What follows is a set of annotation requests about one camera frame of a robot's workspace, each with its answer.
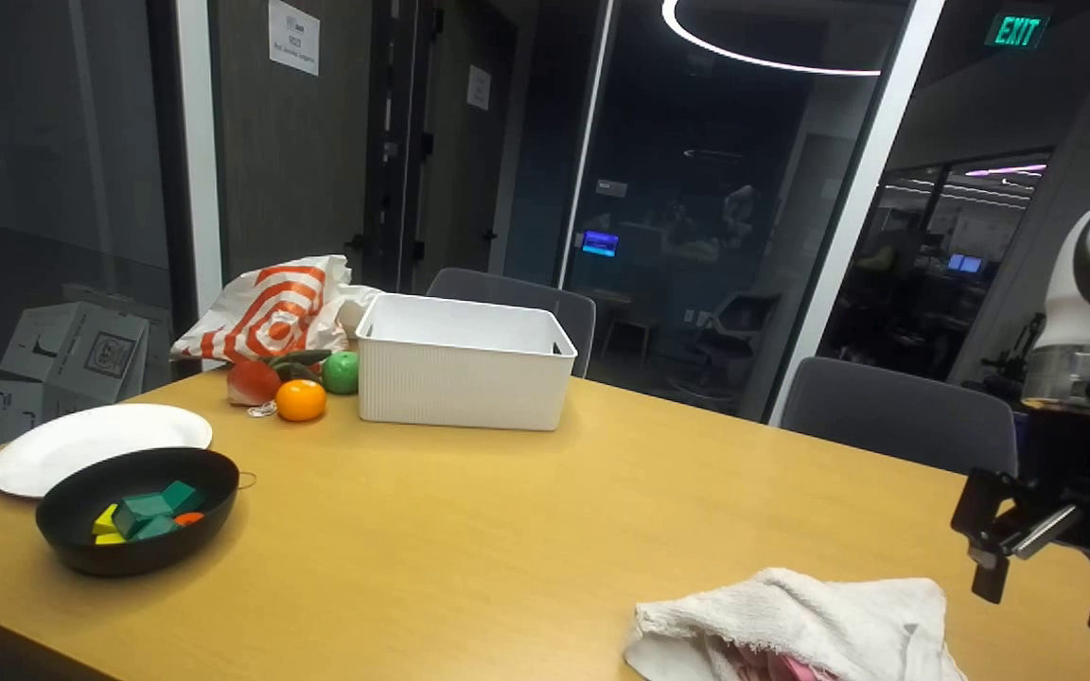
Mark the green toy fruit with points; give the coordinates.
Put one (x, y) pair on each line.
(342, 371)

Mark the pink t-shirt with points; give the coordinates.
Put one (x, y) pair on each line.
(773, 668)

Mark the yellow toy block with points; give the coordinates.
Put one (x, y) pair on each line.
(109, 524)

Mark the white towel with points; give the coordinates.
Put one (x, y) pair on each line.
(813, 627)

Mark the black bowl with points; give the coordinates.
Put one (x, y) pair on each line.
(76, 552)

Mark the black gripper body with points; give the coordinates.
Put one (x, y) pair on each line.
(1089, 474)

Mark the red toy fruit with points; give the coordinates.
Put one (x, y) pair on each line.
(251, 384)

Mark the blue lit screen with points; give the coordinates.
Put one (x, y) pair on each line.
(598, 243)

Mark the green exit sign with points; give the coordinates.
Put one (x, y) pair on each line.
(1017, 32)

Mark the dark toy vegetable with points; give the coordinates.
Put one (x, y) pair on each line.
(304, 361)

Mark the white plate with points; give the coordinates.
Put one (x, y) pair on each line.
(56, 448)

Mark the green toy blocks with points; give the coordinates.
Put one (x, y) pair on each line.
(152, 513)

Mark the orange toy block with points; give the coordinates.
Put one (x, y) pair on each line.
(191, 519)

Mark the orange fruit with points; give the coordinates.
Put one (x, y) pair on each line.
(299, 399)

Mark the red white plastic bag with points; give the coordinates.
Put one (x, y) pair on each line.
(266, 308)

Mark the white paper wall notice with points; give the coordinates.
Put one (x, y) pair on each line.
(294, 35)

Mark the small white door notice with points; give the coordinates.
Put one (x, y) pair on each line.
(478, 89)

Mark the white plastic bin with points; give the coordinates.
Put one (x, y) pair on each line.
(464, 364)

